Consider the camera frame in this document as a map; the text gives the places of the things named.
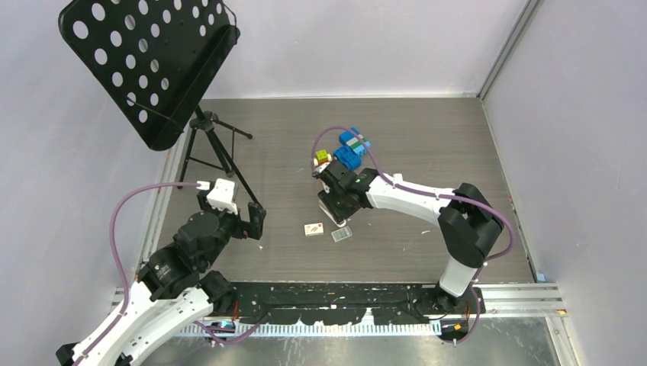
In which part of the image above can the white and green stapler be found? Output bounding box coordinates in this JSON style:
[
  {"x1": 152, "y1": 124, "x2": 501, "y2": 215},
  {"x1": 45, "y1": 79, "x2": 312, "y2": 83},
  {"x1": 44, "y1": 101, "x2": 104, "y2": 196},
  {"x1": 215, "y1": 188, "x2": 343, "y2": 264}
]
[{"x1": 318, "y1": 198, "x2": 347, "y2": 228}]

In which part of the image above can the staple tray with staples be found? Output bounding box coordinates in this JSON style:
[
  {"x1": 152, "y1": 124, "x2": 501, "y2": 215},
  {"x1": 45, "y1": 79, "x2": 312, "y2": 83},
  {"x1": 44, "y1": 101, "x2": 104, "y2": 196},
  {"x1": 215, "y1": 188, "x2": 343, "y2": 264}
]
[{"x1": 331, "y1": 226, "x2": 352, "y2": 242}]

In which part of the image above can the white staple box sleeve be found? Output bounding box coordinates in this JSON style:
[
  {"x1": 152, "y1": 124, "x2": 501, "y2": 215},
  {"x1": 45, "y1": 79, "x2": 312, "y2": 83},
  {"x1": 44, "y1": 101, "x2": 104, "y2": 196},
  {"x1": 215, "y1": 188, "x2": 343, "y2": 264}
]
[{"x1": 304, "y1": 223, "x2": 324, "y2": 236}]

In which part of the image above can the white staple remover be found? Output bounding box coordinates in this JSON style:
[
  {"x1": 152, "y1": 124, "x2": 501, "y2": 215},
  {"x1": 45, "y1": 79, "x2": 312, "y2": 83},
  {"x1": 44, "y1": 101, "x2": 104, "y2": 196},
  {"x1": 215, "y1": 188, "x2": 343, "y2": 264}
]
[{"x1": 392, "y1": 173, "x2": 403, "y2": 185}]

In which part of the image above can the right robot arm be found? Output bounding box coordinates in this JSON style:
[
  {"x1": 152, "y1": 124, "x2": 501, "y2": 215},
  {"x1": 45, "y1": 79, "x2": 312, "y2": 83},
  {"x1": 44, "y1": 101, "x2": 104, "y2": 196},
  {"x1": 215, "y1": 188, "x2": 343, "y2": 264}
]
[{"x1": 313, "y1": 160, "x2": 509, "y2": 313}]

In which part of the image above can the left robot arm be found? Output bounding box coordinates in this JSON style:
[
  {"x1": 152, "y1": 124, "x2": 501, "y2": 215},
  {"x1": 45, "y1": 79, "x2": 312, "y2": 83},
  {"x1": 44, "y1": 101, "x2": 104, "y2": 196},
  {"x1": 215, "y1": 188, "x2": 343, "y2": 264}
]
[{"x1": 56, "y1": 197, "x2": 266, "y2": 365}]

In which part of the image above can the blue toy brick truck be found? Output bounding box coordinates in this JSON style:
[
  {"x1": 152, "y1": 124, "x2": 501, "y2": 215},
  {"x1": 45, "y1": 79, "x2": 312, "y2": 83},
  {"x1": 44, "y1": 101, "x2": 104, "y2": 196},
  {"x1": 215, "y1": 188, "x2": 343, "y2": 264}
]
[{"x1": 333, "y1": 127, "x2": 372, "y2": 170}]

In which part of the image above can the red yellow toy brick car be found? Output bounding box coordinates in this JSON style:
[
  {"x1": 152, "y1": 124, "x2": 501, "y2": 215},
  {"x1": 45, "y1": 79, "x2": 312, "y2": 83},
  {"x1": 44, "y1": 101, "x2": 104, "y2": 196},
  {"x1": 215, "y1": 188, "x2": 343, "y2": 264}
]
[{"x1": 313, "y1": 149, "x2": 333, "y2": 168}]

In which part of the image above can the black perforated music stand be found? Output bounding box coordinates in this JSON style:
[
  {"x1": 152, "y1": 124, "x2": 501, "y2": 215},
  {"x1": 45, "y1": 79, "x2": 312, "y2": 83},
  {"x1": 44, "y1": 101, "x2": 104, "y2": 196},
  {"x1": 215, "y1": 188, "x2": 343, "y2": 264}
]
[{"x1": 56, "y1": 0, "x2": 264, "y2": 213}]

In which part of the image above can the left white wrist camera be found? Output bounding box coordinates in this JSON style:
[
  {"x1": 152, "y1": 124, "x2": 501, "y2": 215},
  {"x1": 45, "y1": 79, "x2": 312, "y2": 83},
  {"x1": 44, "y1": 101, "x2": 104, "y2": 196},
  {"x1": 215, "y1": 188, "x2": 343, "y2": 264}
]
[{"x1": 197, "y1": 178, "x2": 239, "y2": 214}]

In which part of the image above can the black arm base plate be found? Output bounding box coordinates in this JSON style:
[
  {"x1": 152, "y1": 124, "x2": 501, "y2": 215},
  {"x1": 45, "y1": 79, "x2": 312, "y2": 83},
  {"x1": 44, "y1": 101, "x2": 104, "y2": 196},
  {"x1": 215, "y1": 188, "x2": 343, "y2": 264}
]
[{"x1": 211, "y1": 282, "x2": 485, "y2": 326}]

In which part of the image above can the slotted cable duct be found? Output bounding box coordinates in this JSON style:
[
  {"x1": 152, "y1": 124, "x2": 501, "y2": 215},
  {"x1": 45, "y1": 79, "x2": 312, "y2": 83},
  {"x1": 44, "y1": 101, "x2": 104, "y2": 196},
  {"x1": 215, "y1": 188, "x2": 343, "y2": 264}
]
[{"x1": 174, "y1": 319, "x2": 442, "y2": 338}]

